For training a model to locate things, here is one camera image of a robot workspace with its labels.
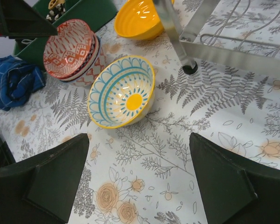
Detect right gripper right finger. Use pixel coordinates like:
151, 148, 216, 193
189, 133, 280, 224

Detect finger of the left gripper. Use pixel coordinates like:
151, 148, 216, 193
0, 0, 57, 39

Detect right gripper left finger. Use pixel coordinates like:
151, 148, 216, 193
0, 133, 89, 224

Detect blue zigzag red-inside bowl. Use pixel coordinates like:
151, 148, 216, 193
43, 19, 93, 79

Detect red and white floral bowl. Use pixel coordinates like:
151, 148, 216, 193
60, 35, 99, 82

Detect red white patterned bowl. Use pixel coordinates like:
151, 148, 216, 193
68, 46, 106, 87

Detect yellow bowl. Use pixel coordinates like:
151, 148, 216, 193
114, 0, 164, 41

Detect cream bowl with teal stripes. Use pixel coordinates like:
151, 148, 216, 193
87, 55, 155, 129

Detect steel two-tier dish rack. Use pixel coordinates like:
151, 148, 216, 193
154, 0, 280, 80

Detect blue plaid cloth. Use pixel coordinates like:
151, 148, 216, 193
0, 56, 46, 111

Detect green compartment tray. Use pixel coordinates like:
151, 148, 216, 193
13, 0, 119, 70

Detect floral table mat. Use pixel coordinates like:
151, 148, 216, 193
0, 0, 280, 224

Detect black pink hair ties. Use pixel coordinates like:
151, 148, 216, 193
45, 0, 66, 23

